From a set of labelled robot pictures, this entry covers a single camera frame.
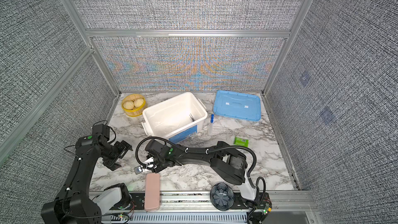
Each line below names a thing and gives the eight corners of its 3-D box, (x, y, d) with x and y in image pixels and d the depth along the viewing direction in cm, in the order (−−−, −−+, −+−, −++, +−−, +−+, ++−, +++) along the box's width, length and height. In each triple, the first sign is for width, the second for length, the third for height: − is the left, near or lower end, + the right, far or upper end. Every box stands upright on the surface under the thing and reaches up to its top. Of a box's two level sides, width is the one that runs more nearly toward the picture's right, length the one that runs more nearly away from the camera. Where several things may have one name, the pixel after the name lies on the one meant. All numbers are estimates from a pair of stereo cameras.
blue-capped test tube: (208, 135, 97) (210, 122, 86) (208, 128, 101) (209, 114, 89) (212, 135, 98) (214, 122, 86) (212, 128, 101) (214, 114, 89)
